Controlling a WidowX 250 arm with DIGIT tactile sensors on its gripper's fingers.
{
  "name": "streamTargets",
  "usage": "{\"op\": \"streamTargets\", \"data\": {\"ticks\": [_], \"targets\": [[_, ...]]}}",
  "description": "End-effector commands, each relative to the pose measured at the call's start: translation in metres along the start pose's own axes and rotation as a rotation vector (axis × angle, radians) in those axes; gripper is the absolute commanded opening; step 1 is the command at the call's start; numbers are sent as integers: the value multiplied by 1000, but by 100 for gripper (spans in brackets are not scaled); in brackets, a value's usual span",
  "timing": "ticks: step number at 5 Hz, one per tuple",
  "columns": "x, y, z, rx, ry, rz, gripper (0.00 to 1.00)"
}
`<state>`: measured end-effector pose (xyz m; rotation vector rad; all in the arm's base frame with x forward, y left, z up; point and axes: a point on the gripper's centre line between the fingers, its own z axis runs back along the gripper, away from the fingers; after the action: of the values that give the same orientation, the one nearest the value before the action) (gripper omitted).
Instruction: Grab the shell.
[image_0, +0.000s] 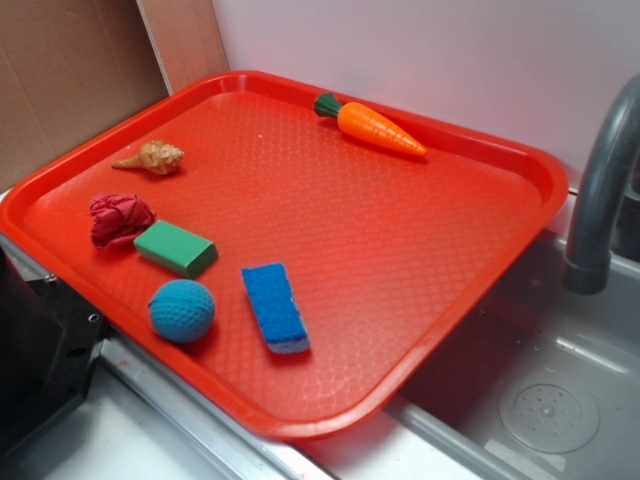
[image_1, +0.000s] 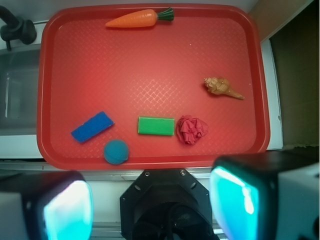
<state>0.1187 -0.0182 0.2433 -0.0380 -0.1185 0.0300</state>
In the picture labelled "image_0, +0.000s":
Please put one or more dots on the orange toy carrot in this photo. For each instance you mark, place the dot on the orange toy carrot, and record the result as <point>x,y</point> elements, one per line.
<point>367,125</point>

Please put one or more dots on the tan spiral seashell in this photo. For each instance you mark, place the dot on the tan spiral seashell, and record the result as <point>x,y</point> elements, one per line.
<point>156,157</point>

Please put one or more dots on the grey plastic sink basin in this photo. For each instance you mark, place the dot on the grey plastic sink basin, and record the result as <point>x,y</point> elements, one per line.
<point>444,422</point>

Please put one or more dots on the crumpled red cloth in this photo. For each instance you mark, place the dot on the crumpled red cloth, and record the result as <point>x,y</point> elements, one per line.
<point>118,219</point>

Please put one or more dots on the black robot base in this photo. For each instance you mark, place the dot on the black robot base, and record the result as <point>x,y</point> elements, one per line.
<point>50,339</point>

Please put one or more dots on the blue dimpled ball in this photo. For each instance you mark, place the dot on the blue dimpled ball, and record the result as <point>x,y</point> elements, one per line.
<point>182,311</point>

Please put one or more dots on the red plastic tray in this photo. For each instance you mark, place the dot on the red plastic tray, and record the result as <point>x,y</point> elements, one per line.
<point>385,253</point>

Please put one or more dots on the grey faucet spout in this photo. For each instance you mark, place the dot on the grey faucet spout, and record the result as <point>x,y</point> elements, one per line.
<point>605,219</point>

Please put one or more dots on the round sink drain cover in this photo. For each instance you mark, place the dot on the round sink drain cover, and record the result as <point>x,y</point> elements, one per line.
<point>548,413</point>

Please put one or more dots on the blue sponge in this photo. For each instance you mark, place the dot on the blue sponge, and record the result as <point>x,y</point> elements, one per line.
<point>273,304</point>

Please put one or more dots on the green rectangular block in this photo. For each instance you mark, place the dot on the green rectangular block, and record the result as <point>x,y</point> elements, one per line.
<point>178,250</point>

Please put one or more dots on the brown cardboard panel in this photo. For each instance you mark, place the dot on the brown cardboard panel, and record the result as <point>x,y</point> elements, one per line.
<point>70,70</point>

